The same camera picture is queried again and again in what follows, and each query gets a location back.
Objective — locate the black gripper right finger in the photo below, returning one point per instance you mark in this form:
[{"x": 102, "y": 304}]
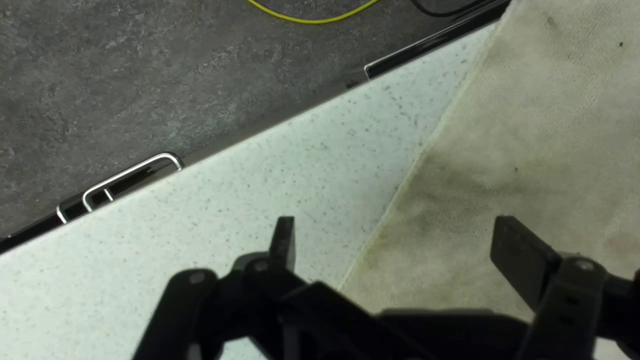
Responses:
[{"x": 575, "y": 298}]

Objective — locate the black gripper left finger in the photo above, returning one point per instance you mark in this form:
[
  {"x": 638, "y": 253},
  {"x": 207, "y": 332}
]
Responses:
[{"x": 201, "y": 313}]

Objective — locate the stained cream towel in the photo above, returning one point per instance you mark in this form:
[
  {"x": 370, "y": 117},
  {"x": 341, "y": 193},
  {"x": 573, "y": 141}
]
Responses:
[{"x": 544, "y": 128}]

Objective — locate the silver drawer handle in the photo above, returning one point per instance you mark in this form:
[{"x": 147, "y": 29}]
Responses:
[{"x": 115, "y": 187}]

